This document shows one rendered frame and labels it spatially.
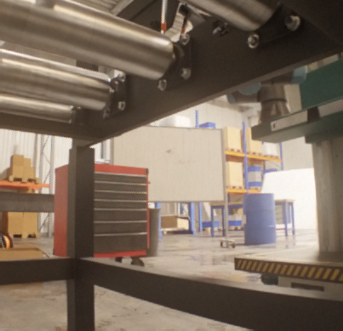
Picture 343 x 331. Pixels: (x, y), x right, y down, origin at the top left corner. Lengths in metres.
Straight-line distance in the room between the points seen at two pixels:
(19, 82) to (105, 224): 2.16
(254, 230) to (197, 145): 1.75
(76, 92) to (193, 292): 0.61
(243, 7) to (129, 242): 2.68
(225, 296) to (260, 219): 5.47
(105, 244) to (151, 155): 2.80
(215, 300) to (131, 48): 0.55
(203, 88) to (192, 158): 4.90
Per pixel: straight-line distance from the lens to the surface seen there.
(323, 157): 1.50
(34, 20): 0.70
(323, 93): 1.49
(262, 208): 6.19
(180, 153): 5.66
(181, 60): 0.86
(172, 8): 1.01
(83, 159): 1.33
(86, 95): 1.03
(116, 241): 3.04
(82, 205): 1.31
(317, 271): 1.13
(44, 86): 0.99
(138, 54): 0.78
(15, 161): 9.93
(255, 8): 0.62
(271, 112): 1.46
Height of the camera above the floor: 0.47
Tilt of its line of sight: 11 degrees up
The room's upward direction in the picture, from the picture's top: 1 degrees counter-clockwise
